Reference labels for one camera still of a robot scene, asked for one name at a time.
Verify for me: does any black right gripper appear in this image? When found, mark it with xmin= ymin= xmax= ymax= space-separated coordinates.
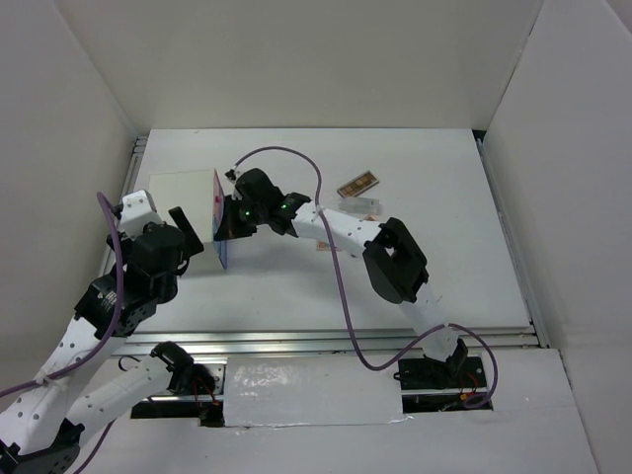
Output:
xmin=216 ymin=195 xmax=267 ymax=241

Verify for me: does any pink drawer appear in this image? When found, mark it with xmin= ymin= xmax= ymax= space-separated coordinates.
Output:
xmin=212 ymin=169 xmax=225 ymax=220

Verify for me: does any light blue drawer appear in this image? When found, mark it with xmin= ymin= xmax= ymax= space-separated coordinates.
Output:
xmin=212 ymin=215 xmax=221 ymax=241

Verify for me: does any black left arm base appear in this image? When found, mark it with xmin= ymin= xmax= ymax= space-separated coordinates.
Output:
xmin=129 ymin=363 xmax=226 ymax=428

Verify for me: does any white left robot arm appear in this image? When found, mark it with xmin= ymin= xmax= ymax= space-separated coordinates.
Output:
xmin=1 ymin=207 xmax=215 ymax=473

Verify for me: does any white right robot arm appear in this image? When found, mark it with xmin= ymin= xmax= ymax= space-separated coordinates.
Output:
xmin=215 ymin=168 xmax=467 ymax=387

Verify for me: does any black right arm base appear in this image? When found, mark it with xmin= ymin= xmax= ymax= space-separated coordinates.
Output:
xmin=393 ymin=356 xmax=487 ymax=391

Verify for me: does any purple blue drawer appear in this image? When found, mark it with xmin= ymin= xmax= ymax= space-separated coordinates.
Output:
xmin=212 ymin=241 xmax=228 ymax=270

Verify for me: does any white drawer cabinet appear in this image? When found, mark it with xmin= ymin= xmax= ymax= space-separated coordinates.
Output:
xmin=148 ymin=169 xmax=228 ymax=276

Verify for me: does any colourful eyeshadow palette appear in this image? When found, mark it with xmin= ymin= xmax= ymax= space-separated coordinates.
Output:
xmin=316 ymin=241 xmax=331 ymax=251

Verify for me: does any clear lip gloss tube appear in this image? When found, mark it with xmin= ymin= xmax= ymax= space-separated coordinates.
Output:
xmin=339 ymin=197 xmax=380 ymax=214

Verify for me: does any long brown eyeshadow palette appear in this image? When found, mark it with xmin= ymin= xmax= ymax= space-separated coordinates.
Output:
xmin=337 ymin=171 xmax=379 ymax=198

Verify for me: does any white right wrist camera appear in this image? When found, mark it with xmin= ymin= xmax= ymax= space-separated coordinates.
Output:
xmin=224 ymin=169 xmax=238 ymax=183

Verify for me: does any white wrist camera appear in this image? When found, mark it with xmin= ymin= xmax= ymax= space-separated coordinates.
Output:
xmin=224 ymin=169 xmax=238 ymax=183
xmin=118 ymin=190 xmax=162 ymax=239

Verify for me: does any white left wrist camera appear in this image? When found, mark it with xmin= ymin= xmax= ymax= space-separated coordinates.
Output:
xmin=118 ymin=190 xmax=162 ymax=239

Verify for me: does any aluminium frame rail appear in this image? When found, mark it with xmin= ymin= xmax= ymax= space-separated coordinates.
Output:
xmin=114 ymin=326 xmax=539 ymax=357

